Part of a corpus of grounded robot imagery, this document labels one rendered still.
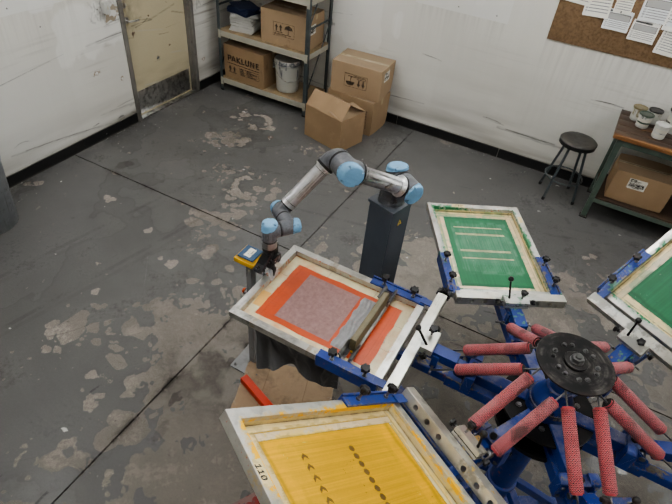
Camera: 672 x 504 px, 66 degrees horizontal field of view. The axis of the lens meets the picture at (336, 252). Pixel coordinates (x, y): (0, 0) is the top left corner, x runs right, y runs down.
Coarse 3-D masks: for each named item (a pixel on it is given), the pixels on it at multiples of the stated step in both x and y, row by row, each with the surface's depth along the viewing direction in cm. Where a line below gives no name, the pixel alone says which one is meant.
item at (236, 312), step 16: (288, 256) 279; (304, 256) 282; (320, 256) 281; (336, 272) 277; (352, 272) 274; (256, 288) 259; (240, 304) 250; (416, 304) 261; (240, 320) 246; (256, 320) 244; (416, 320) 253; (272, 336) 240; (288, 336) 238; (400, 336) 244; (304, 352) 235; (384, 368) 230
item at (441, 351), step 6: (438, 348) 234; (444, 348) 235; (432, 354) 233; (438, 354) 232; (444, 354) 232; (450, 354) 232; (456, 354) 233; (438, 360) 234; (444, 360) 232; (450, 360) 230; (456, 360) 230; (450, 366) 232
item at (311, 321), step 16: (272, 304) 257; (288, 304) 258; (304, 304) 259; (272, 320) 249; (288, 320) 250; (304, 320) 251; (320, 320) 252; (336, 320) 253; (304, 336) 244; (320, 336) 244; (336, 336) 245; (368, 336) 247; (368, 352) 240
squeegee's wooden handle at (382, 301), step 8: (384, 296) 253; (376, 304) 249; (384, 304) 254; (376, 312) 245; (368, 320) 241; (360, 328) 237; (368, 328) 243; (352, 336) 233; (360, 336) 235; (352, 344) 233
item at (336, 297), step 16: (304, 272) 276; (288, 288) 266; (304, 288) 267; (320, 288) 268; (336, 288) 269; (352, 288) 270; (320, 304) 260; (336, 304) 261; (352, 304) 262; (384, 320) 255; (384, 336) 248
